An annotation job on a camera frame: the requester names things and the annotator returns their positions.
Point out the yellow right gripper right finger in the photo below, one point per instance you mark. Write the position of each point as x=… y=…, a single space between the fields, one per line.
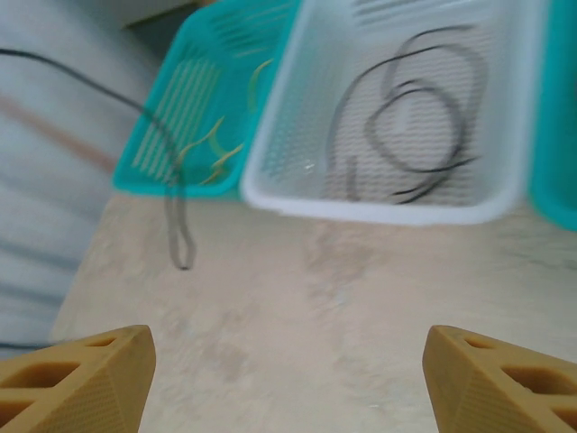
x=505 y=388

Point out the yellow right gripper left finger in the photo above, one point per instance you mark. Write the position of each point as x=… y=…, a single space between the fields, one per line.
x=81 y=388

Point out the teal plastic basket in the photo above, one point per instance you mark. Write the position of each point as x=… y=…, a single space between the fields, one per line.
x=189 y=67
x=559 y=113

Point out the white plastic basket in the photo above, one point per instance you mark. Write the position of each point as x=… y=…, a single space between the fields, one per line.
x=293 y=158

